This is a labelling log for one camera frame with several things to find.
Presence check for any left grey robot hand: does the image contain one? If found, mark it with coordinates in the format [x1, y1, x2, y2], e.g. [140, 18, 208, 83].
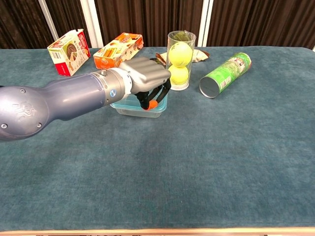
[119, 57, 172, 111]

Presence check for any blue plastic lid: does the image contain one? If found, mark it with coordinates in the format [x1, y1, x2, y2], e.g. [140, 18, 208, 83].
[110, 93, 168, 112]

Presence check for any clear plastic container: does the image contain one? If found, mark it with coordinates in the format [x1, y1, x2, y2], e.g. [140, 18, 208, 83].
[113, 104, 165, 118]

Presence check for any orange biscuit box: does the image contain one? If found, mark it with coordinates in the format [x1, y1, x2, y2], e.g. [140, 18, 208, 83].
[93, 32, 144, 70]

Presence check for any yellow tennis ball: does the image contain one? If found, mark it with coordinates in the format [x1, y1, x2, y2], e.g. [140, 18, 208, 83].
[168, 64, 189, 86]
[168, 41, 193, 67]

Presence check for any clear tennis ball tube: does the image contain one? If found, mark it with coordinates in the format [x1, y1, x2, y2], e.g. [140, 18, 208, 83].
[165, 30, 197, 91]

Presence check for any dark brown curtain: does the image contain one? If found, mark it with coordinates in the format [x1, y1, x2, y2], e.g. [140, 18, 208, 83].
[206, 0, 315, 51]
[94, 0, 205, 47]
[45, 0, 92, 47]
[0, 0, 54, 49]

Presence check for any white brown snack wrapper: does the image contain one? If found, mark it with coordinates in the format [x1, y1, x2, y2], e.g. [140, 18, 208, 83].
[155, 49, 211, 66]

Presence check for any red white snack box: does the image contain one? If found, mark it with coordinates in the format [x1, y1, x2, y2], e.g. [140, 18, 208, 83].
[47, 29, 91, 77]

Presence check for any green chips can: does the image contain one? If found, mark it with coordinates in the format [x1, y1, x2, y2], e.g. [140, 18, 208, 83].
[198, 52, 252, 99]

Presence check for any teal table cloth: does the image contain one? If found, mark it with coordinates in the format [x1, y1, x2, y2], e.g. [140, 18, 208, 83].
[0, 46, 315, 232]

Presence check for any white frame pole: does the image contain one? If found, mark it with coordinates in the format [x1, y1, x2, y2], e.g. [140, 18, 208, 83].
[198, 0, 214, 47]
[38, 0, 60, 42]
[80, 0, 104, 49]

